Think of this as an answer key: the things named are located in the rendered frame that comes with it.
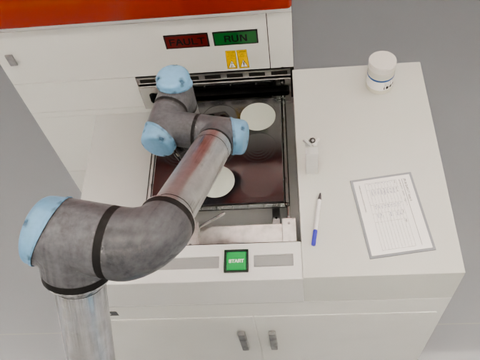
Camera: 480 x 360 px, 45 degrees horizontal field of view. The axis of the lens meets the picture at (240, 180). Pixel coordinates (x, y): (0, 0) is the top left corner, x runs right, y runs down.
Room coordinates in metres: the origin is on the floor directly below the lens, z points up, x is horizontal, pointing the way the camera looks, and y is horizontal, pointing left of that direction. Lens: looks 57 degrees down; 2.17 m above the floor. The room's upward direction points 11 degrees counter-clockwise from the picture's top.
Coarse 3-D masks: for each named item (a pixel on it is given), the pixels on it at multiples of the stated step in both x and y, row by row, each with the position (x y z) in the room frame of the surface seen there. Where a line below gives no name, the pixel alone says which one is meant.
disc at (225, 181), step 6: (222, 168) 0.88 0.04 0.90; (222, 174) 0.86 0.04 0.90; (228, 174) 0.86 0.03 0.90; (216, 180) 0.85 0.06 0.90; (222, 180) 0.84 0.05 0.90; (228, 180) 0.84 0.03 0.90; (234, 180) 0.84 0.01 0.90; (216, 186) 0.83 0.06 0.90; (222, 186) 0.82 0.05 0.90; (228, 186) 0.82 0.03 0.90; (210, 192) 0.81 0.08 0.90; (216, 192) 0.81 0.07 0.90; (222, 192) 0.81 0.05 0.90; (228, 192) 0.80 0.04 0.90
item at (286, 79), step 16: (208, 80) 1.16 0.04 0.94; (224, 80) 1.15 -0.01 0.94; (240, 80) 1.14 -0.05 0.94; (256, 80) 1.13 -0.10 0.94; (272, 80) 1.12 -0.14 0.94; (288, 80) 1.11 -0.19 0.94; (144, 96) 1.18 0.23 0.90; (208, 96) 1.16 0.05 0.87; (224, 96) 1.15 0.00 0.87; (240, 96) 1.14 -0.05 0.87; (256, 96) 1.13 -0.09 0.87; (288, 96) 1.11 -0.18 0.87
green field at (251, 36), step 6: (216, 36) 1.15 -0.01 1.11; (222, 36) 1.15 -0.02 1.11; (228, 36) 1.15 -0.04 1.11; (234, 36) 1.14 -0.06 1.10; (240, 36) 1.14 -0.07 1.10; (246, 36) 1.14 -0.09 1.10; (252, 36) 1.14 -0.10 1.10; (216, 42) 1.15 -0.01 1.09; (222, 42) 1.15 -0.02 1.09; (228, 42) 1.15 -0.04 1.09; (234, 42) 1.14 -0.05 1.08; (240, 42) 1.14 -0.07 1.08; (246, 42) 1.14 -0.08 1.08; (252, 42) 1.14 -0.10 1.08
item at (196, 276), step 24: (168, 264) 0.60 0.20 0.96; (192, 264) 0.59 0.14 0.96; (216, 264) 0.58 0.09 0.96; (264, 264) 0.56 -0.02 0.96; (288, 264) 0.55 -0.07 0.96; (120, 288) 0.57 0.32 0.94; (144, 288) 0.57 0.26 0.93; (168, 288) 0.56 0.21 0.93; (192, 288) 0.55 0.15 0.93; (216, 288) 0.54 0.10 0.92; (240, 288) 0.53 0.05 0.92; (264, 288) 0.52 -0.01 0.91; (288, 288) 0.51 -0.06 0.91
